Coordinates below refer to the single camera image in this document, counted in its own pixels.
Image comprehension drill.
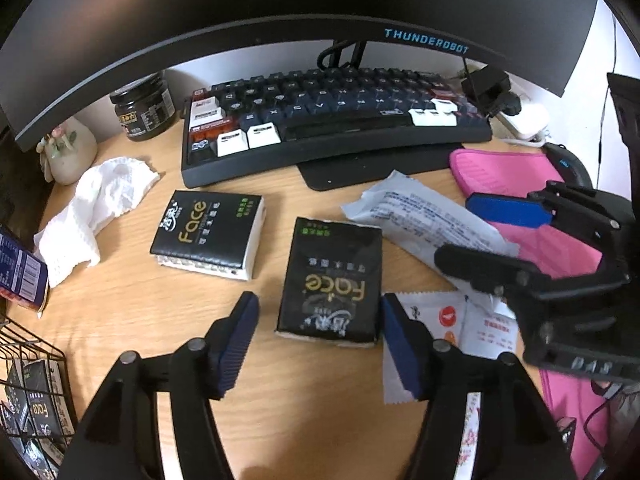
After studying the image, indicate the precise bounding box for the person's right forearm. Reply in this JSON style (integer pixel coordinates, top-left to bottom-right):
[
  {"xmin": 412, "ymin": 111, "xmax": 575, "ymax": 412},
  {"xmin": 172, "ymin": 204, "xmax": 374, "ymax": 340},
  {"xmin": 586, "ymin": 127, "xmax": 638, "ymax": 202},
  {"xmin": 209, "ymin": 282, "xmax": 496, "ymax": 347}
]
[{"xmin": 607, "ymin": 382, "xmax": 640, "ymax": 466}]

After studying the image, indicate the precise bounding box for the white packet with red logo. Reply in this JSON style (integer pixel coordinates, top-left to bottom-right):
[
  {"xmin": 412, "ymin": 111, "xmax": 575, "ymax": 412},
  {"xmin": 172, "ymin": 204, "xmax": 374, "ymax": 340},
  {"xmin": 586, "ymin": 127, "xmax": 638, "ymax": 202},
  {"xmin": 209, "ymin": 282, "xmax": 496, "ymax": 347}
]
[{"xmin": 382, "ymin": 291, "xmax": 519, "ymax": 406}]

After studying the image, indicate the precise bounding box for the white floral printed packet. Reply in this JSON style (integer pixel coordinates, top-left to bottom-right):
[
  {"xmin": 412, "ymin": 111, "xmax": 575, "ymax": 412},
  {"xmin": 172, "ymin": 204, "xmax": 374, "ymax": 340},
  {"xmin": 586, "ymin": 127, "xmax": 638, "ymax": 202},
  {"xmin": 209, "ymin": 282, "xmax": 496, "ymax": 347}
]
[{"xmin": 462, "ymin": 390, "xmax": 483, "ymax": 480}]

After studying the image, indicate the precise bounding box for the pink mouse pad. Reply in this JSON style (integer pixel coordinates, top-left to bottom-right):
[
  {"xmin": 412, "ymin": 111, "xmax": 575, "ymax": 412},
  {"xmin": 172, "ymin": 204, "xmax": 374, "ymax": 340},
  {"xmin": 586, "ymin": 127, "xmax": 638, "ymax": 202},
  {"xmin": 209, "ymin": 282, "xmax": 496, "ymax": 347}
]
[{"xmin": 449, "ymin": 147, "xmax": 608, "ymax": 480}]

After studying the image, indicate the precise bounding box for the blue printed carton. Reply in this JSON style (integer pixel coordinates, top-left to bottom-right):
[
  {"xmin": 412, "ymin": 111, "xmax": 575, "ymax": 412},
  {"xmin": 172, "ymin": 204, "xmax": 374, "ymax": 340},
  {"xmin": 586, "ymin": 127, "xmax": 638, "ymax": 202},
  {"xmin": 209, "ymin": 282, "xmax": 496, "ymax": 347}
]
[{"xmin": 0, "ymin": 225, "xmax": 51, "ymax": 318}]

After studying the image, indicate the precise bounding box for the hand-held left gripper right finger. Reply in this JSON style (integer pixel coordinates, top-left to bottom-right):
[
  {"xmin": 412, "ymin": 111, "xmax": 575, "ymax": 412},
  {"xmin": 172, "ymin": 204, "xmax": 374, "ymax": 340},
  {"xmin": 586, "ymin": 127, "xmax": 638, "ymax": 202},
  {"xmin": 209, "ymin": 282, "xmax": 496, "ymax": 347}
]
[{"xmin": 380, "ymin": 294, "xmax": 573, "ymax": 480}]

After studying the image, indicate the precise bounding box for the black pocket tissue pack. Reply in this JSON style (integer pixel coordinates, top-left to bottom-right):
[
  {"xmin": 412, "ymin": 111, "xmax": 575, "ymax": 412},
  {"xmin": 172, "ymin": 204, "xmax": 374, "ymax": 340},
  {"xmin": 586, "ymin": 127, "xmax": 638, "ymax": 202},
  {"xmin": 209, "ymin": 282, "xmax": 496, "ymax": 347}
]
[
  {"xmin": 274, "ymin": 216, "xmax": 385, "ymax": 348},
  {"xmin": 149, "ymin": 190, "xmax": 266, "ymax": 282}
]

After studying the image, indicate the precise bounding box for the dark blue mechanical keyboard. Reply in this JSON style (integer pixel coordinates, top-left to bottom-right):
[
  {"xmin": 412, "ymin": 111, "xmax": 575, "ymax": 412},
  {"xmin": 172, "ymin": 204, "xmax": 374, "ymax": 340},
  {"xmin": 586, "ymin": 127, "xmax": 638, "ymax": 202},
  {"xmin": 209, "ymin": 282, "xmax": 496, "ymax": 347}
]
[{"xmin": 181, "ymin": 66, "xmax": 493, "ymax": 188}]

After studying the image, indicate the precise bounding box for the pile of black tissue packs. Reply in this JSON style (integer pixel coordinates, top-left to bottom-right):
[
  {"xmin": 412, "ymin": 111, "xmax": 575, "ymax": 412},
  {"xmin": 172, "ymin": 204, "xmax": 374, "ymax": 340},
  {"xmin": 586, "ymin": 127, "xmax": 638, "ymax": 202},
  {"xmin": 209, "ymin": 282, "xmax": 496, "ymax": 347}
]
[{"xmin": 0, "ymin": 357, "xmax": 76, "ymax": 480}]

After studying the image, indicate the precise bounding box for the white wrapper with grey print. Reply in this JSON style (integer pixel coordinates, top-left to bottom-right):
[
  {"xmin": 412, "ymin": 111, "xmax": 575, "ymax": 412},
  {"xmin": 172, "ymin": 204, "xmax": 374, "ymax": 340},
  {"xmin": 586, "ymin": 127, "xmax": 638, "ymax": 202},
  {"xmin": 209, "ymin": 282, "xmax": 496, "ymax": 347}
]
[{"xmin": 341, "ymin": 170, "xmax": 521, "ymax": 281}]

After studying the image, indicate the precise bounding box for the black jar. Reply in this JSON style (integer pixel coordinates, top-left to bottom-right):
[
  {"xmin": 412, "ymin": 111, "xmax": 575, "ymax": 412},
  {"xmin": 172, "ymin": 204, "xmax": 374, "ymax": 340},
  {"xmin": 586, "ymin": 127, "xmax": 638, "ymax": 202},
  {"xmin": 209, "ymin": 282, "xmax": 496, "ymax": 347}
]
[{"xmin": 109, "ymin": 72, "xmax": 178, "ymax": 142}]

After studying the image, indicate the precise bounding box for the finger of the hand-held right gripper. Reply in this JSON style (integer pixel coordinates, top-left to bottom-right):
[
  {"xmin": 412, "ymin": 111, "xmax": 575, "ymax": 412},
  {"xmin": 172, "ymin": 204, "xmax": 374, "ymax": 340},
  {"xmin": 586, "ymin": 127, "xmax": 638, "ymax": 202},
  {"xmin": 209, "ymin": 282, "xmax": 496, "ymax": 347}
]
[
  {"xmin": 465, "ymin": 180, "xmax": 628, "ymax": 241},
  {"xmin": 434, "ymin": 244, "xmax": 632, "ymax": 311}
]

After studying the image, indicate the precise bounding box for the black power adapter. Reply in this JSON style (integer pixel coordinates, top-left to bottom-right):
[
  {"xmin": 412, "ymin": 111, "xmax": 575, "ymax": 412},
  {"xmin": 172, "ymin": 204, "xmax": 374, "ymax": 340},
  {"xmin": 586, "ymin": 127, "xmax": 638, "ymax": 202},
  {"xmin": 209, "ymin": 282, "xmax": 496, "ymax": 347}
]
[{"xmin": 460, "ymin": 64, "xmax": 523, "ymax": 118}]

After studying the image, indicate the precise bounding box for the crumpled white tissue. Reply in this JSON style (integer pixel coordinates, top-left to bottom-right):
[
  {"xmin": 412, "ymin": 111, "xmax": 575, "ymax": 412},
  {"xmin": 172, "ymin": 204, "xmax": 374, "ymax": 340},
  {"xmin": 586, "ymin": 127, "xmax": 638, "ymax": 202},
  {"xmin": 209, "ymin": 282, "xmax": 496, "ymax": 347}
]
[{"xmin": 33, "ymin": 156, "xmax": 166, "ymax": 288}]

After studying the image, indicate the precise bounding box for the black wire basket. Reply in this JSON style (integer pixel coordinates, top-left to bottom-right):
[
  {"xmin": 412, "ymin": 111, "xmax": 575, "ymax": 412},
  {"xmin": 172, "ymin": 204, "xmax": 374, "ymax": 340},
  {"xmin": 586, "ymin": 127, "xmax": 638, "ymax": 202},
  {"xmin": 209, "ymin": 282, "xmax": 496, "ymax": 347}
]
[{"xmin": 0, "ymin": 320, "xmax": 81, "ymax": 480}]

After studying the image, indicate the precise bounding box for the black computer mouse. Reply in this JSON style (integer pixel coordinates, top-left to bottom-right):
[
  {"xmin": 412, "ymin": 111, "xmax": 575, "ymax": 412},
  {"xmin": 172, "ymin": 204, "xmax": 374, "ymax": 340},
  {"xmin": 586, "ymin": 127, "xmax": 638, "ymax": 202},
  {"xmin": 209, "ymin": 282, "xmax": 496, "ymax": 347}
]
[{"xmin": 544, "ymin": 142, "xmax": 593, "ymax": 188}]

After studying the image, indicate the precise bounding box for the black curved monitor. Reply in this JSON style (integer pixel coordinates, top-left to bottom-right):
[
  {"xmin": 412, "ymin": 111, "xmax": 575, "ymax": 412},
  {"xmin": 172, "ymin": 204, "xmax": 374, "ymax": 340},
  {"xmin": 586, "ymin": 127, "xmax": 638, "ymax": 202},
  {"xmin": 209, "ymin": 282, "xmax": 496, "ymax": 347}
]
[{"xmin": 0, "ymin": 0, "xmax": 598, "ymax": 153}]

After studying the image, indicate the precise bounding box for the white power strip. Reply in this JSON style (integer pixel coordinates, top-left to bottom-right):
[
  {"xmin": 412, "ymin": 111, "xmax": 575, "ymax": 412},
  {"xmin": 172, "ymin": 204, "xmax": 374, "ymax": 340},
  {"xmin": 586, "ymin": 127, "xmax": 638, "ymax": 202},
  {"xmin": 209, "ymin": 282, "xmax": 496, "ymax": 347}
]
[{"xmin": 492, "ymin": 95, "xmax": 551, "ymax": 142}]

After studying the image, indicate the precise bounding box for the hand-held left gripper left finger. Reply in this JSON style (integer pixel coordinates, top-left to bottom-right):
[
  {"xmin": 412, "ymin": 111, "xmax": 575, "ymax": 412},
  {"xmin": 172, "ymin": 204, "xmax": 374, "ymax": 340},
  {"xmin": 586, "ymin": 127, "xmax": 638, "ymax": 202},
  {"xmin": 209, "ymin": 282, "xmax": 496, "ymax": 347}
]
[{"xmin": 57, "ymin": 291, "xmax": 261, "ymax": 480}]

